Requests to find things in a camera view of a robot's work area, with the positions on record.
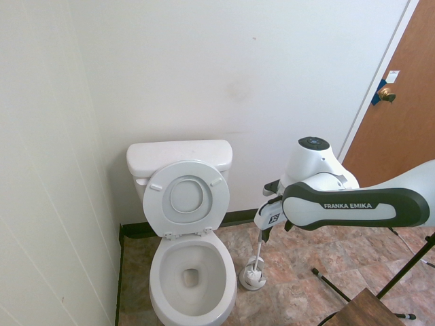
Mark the black curved cable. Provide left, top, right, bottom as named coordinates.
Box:
left=317, top=310, right=341, bottom=326

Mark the brass door knob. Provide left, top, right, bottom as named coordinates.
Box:
left=378, top=86, right=397, bottom=103

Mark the white toilet tank lid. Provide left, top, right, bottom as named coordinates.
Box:
left=126, top=139, right=234, bottom=178

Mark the white toilet brush grey handle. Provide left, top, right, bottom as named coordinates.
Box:
left=249, top=228, right=266, bottom=276

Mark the brown wooden door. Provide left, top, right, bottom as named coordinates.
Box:
left=342, top=0, right=435, bottom=191

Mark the black camera tripod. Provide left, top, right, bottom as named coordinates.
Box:
left=311, top=227, right=435, bottom=322

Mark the white toilet seat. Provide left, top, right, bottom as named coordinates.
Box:
left=142, top=160, right=230, bottom=239

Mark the white toilet seat cover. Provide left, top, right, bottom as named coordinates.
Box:
left=163, top=172, right=213, bottom=223

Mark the white cable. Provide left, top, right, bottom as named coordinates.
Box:
left=389, top=227, right=435, bottom=270

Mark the white toilet brush holder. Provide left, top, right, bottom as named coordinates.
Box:
left=241, top=257, right=267, bottom=291

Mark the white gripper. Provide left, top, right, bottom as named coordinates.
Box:
left=254, top=199, right=294, bottom=244

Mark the blue tape strip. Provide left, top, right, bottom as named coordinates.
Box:
left=370, top=78, right=390, bottom=107

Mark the white door frame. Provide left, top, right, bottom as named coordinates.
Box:
left=338, top=0, right=422, bottom=164

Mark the dark wooden board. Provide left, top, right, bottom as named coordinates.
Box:
left=325, top=286, right=417, bottom=326

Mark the white toilet bowl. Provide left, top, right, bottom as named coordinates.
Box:
left=148, top=228, right=238, bottom=326

